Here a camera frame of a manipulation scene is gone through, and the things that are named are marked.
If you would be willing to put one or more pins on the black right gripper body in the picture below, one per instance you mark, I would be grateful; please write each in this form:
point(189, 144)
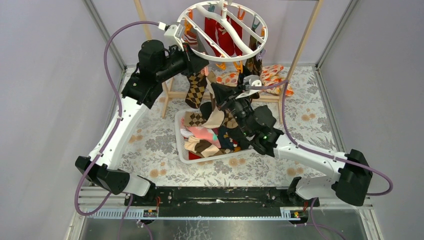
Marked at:
point(239, 106)

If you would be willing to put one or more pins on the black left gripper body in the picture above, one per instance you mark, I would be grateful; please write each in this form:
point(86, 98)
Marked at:
point(193, 62)

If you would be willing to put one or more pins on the brown yellow argyle sock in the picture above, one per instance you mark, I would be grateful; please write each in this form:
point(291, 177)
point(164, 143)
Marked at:
point(196, 90)

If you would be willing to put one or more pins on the dark green sock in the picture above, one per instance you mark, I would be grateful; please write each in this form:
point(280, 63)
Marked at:
point(238, 135)

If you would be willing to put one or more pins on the white round sock hanger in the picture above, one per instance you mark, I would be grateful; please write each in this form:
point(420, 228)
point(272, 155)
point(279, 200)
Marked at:
point(233, 31)

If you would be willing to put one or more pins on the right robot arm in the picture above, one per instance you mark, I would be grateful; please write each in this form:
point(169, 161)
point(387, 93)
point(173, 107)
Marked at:
point(347, 175)

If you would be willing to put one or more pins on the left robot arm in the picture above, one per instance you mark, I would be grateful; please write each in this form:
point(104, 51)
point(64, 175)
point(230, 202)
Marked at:
point(156, 65)

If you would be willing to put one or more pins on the red sock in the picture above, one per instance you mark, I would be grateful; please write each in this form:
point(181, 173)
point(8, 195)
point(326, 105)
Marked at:
point(220, 36)

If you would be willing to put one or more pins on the beige green argyle sock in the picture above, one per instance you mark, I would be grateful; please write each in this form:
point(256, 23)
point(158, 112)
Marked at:
point(193, 119)

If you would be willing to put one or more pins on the brown argyle hanging sock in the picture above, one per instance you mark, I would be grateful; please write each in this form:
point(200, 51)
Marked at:
point(252, 64)

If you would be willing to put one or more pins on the orange patterned cloth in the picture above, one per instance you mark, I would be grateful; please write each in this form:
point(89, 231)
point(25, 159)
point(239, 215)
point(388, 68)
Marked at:
point(269, 75)

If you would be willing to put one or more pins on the white laundry basket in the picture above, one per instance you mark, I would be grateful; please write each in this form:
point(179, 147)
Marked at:
point(181, 138)

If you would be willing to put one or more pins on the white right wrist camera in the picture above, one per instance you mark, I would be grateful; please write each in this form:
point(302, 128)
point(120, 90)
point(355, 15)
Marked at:
point(252, 84)

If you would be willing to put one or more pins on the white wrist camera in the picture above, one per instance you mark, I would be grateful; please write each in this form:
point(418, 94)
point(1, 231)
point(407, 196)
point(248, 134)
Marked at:
point(252, 84)
point(174, 31)

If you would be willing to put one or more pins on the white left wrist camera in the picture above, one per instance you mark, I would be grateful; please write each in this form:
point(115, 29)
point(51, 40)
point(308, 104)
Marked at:
point(174, 31)

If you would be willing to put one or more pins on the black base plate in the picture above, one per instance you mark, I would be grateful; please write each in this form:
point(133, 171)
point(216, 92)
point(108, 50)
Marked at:
point(167, 196)

